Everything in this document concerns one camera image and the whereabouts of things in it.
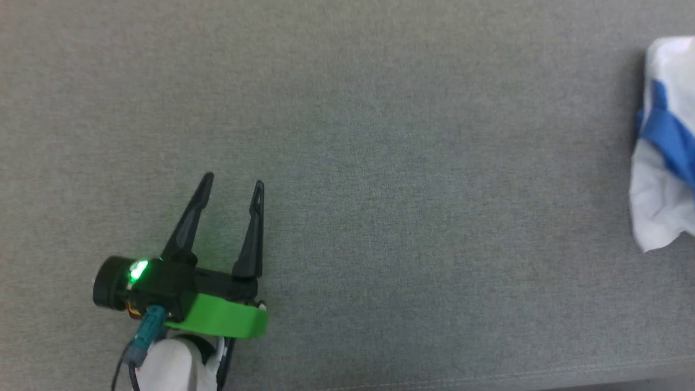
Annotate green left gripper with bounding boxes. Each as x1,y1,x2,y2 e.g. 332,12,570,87
92,172,269,340

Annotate blue and white garment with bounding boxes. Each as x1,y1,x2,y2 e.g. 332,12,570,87
629,36,695,254

